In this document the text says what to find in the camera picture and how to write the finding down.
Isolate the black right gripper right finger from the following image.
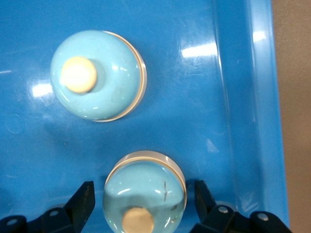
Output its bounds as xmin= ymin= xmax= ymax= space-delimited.
xmin=189 ymin=180 xmax=292 ymax=233

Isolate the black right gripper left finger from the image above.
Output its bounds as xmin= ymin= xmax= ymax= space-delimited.
xmin=0 ymin=181 xmax=95 ymax=233

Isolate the scuffed light blue call bell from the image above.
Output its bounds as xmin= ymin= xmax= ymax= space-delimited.
xmin=102 ymin=150 xmax=188 ymax=233

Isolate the blue plastic tray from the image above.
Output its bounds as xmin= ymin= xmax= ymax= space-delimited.
xmin=0 ymin=0 xmax=291 ymax=233

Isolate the brown table cover sheet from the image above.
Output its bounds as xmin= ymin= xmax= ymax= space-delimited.
xmin=271 ymin=0 xmax=311 ymax=233

